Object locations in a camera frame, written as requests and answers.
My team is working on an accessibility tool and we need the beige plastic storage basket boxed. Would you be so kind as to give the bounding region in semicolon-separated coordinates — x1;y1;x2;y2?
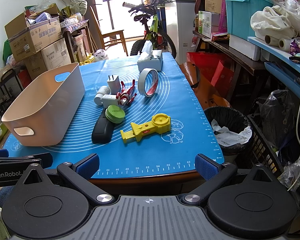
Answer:
1;63;85;146

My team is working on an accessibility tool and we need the yellow toy launcher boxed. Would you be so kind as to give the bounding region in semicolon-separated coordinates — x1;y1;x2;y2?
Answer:
120;113;171;144

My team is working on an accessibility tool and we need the white wall charger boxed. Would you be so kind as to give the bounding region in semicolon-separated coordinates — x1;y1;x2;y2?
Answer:
107;75;121;94

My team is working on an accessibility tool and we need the white tape roll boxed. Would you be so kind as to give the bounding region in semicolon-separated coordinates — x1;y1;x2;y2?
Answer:
138;68;159;98

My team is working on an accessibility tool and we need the black waste basket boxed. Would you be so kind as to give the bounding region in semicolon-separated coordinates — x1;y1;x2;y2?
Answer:
204;106;253;155

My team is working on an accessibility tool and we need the black remote control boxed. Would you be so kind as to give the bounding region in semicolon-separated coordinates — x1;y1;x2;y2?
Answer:
91;109;115;144

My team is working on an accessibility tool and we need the black metal shelf rack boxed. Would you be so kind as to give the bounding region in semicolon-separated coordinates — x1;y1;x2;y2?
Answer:
0;68;24;116

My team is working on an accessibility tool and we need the white cylindrical adapter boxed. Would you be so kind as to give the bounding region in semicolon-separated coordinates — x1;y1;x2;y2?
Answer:
94;86;119;109

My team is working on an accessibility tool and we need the blue silicone baking mat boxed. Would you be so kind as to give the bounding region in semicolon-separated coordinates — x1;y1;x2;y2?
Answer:
4;53;224;179

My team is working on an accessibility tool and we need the red white toy figure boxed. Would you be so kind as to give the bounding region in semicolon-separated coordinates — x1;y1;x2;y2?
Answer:
116;79;136;107

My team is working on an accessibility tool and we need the red paper bag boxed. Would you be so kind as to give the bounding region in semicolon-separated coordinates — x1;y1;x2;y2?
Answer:
186;52;234;90

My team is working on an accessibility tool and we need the lower cardboard box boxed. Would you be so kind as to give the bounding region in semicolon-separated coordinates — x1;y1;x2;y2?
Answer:
24;38;71;80

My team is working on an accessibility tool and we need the yellow oil jug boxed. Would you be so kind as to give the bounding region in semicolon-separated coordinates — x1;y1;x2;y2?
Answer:
79;54;95;66

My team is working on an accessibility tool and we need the upper open cardboard box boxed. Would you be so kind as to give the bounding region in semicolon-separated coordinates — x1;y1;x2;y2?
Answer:
5;4;62;62

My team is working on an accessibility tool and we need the tissue box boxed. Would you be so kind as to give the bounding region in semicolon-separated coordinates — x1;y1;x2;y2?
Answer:
137;40;163;72

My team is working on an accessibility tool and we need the wooden chair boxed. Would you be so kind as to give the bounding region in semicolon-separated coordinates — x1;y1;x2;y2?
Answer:
90;6;128;56

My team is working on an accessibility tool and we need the green white product box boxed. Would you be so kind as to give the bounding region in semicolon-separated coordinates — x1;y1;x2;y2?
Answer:
198;11;220;38

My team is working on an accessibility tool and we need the white cabinet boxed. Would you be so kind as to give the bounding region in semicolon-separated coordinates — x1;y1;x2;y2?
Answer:
165;0;196;64

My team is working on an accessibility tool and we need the white plastic bag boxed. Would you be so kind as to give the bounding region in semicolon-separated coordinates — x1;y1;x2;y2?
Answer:
250;5;297;40

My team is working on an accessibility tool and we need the teal plastic storage bin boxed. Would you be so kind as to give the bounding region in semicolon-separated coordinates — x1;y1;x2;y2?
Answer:
225;0;274;40

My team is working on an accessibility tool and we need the green black bicycle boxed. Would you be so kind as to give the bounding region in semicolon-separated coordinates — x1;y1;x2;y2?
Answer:
122;0;177;59

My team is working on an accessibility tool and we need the black wire crate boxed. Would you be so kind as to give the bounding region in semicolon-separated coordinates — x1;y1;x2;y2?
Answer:
248;114;283;177

